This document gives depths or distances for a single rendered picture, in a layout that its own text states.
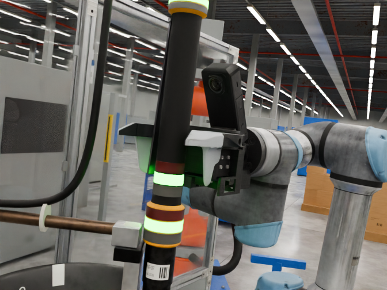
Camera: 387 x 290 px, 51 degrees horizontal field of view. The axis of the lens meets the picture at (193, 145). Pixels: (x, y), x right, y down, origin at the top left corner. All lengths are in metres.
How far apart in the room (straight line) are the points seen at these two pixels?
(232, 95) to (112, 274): 0.33
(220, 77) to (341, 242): 0.60
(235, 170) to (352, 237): 0.53
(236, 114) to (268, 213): 0.20
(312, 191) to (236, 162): 9.16
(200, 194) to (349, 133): 0.41
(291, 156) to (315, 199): 9.01
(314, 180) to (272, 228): 8.93
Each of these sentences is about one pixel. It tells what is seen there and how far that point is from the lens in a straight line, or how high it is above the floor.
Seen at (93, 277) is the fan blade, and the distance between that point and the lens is 0.65.
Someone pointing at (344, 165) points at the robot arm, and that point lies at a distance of 0.97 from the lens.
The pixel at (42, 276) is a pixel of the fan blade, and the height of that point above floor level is 1.43.
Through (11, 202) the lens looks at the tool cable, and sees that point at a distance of 0.50.
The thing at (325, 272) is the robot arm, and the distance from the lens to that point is 1.03.
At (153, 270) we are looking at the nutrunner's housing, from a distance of 0.47.
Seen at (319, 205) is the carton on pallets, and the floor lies 0.16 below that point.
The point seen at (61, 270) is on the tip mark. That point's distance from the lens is 0.65.
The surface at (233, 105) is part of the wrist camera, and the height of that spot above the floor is 1.70.
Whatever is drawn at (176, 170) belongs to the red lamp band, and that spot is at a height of 1.62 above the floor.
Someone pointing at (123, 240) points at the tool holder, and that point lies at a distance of 0.46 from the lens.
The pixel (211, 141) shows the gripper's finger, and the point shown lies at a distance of 0.42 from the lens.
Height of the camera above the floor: 1.68
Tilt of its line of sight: 3 degrees down
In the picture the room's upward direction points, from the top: 7 degrees clockwise
